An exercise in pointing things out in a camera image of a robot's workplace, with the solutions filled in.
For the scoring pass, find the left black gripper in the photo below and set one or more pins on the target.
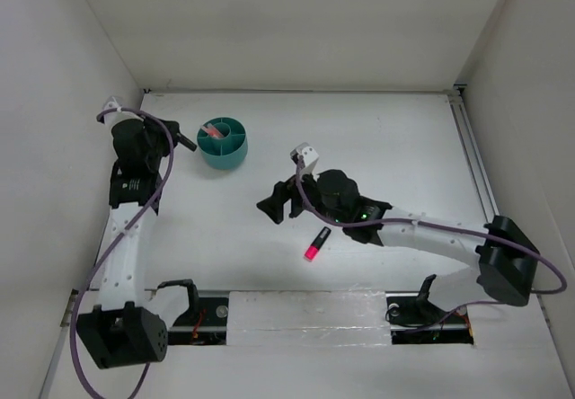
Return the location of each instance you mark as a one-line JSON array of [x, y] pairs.
[[153, 124]]

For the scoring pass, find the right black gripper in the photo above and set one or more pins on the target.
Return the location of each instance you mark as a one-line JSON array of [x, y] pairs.
[[283, 190]]

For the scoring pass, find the pink pen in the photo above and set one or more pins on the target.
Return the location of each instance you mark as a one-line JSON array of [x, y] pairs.
[[212, 131]]

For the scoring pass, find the teal round divided container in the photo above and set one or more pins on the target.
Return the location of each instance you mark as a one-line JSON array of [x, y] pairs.
[[227, 152]]

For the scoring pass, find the pink black highlighter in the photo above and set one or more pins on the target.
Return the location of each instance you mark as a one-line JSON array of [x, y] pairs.
[[317, 244]]

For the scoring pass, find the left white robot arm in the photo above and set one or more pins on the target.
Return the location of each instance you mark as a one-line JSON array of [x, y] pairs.
[[126, 327]]

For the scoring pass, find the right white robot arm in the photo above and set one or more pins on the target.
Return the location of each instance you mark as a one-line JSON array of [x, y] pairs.
[[499, 260]]

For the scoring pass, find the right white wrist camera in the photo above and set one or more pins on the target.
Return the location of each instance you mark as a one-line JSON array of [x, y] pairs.
[[305, 158]]

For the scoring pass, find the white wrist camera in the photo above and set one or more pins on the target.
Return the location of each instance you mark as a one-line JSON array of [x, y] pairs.
[[111, 111], [305, 158]]

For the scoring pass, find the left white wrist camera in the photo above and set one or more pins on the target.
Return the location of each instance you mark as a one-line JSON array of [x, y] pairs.
[[111, 111]]

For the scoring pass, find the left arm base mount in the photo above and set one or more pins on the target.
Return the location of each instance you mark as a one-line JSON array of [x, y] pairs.
[[202, 316]]

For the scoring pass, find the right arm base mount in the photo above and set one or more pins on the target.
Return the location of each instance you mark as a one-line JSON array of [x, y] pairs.
[[415, 321]]

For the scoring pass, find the aluminium rail right side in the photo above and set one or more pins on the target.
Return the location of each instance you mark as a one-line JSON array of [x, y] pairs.
[[472, 154]]

